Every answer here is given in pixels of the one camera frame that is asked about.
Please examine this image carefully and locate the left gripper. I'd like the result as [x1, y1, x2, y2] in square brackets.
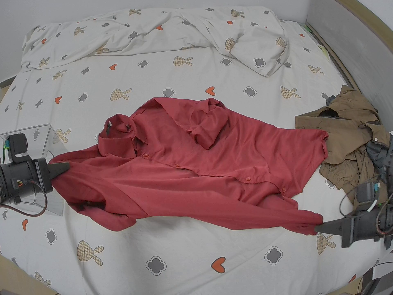
[0, 157, 71, 206]

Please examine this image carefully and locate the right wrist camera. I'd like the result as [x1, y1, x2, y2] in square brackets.
[356, 182, 382, 215]

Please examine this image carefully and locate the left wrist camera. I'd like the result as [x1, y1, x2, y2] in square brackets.
[2, 133, 30, 165]

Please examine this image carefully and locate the white printed quilt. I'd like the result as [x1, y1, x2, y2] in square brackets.
[21, 6, 290, 77]

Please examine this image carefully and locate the red shirt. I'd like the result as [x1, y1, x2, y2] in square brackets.
[51, 96, 330, 238]

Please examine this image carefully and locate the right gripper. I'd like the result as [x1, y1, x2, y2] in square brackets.
[314, 209, 383, 248]

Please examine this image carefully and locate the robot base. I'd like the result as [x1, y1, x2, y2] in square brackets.
[361, 258, 393, 295]

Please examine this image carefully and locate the clear plastic box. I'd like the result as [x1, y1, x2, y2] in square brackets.
[0, 123, 69, 217]

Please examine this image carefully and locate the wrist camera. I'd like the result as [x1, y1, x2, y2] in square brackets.
[356, 182, 382, 215]
[2, 133, 30, 165]

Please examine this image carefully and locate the brown jacket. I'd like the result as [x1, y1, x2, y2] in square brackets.
[295, 85, 390, 214]

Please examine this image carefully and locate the bed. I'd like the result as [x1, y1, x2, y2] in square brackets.
[0, 0, 393, 295]

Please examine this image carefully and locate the grey garment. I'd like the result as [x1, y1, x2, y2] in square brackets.
[365, 140, 393, 180]

